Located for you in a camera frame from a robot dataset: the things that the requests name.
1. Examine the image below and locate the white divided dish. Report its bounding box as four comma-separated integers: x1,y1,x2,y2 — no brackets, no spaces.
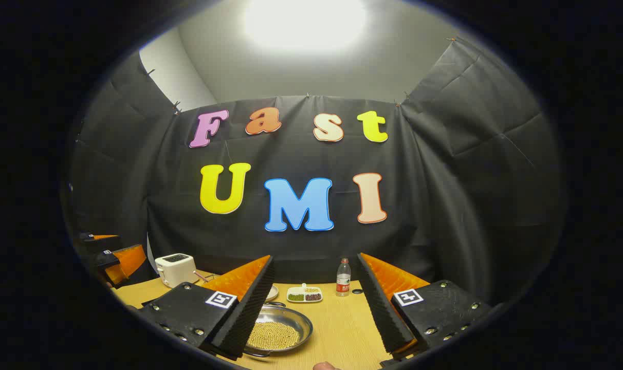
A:
287,284,323,304

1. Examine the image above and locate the pile of soybeans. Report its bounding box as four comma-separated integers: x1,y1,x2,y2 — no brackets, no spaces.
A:
247,321,301,351

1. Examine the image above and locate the black backdrop cloth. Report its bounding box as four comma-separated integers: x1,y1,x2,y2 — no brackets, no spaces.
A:
67,39,566,309

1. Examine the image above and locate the ceiling light panel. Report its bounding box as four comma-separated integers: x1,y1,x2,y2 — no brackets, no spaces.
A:
244,0,368,52

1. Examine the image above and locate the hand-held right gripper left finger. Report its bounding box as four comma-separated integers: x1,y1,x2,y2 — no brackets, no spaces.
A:
137,255,276,360

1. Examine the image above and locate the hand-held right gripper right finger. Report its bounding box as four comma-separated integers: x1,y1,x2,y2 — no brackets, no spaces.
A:
357,253,493,360

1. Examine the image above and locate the clear plastic water bottle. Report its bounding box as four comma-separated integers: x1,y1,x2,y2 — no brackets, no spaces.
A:
336,258,352,298

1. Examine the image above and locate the stainless steel pot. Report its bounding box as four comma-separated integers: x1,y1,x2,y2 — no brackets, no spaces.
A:
242,302,314,358

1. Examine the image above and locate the white toaster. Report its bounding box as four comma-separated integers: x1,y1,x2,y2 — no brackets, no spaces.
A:
155,253,198,288

